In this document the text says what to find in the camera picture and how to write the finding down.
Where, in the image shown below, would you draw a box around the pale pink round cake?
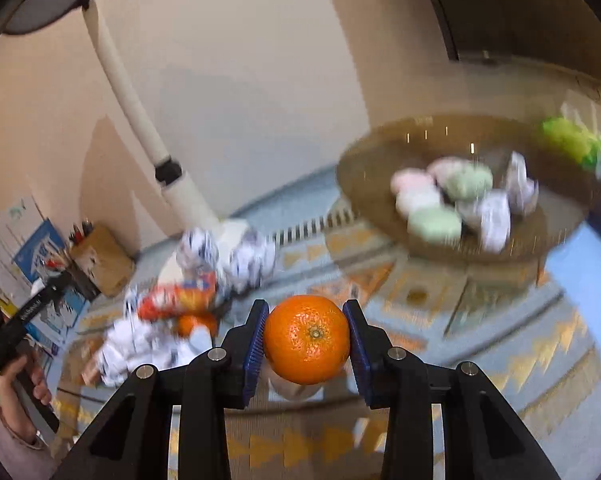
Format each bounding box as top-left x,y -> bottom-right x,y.
427,156 -> 468,181

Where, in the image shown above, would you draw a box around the green round cake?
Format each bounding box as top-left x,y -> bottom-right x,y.
407,207 -> 463,248
445,166 -> 494,201

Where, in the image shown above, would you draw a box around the brown round bowl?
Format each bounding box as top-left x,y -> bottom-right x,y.
336,116 -> 601,263

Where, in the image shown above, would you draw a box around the white round cake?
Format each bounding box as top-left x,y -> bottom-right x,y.
395,187 -> 443,221

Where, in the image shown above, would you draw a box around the blue patterned tablecloth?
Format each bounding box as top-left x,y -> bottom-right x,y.
55,165 -> 601,480

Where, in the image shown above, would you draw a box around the blue booklet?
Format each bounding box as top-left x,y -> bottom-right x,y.
13,217 -> 88,356

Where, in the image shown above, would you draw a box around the green soft object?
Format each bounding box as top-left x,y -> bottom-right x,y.
540,117 -> 601,171

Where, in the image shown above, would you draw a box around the orange tangerine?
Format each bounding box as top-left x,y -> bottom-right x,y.
176,312 -> 220,338
264,295 -> 352,386

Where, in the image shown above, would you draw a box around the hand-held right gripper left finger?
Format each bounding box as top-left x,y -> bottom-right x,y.
50,299 -> 271,480

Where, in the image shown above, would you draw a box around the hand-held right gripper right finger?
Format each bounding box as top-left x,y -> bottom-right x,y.
342,299 -> 563,480

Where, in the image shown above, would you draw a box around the person's left forearm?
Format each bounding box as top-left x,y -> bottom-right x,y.
0,402 -> 56,480

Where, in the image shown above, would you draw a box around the red pens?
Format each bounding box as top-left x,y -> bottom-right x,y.
40,252 -> 74,271

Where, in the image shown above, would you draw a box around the brown pen holder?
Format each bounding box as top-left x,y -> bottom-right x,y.
70,224 -> 136,297

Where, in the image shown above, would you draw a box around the white desk lamp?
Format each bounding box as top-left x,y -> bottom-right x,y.
0,0 -> 261,281

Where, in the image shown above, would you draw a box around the white wrapped snack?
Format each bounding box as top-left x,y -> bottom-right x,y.
505,152 -> 538,216
460,192 -> 512,253

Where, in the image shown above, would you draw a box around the person's left hand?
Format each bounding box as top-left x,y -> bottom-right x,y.
0,355 -> 54,443

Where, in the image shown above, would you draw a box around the orange snack bag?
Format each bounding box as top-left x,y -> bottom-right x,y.
138,272 -> 218,321

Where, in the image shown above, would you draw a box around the white leaflet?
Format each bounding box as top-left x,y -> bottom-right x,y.
0,195 -> 46,281

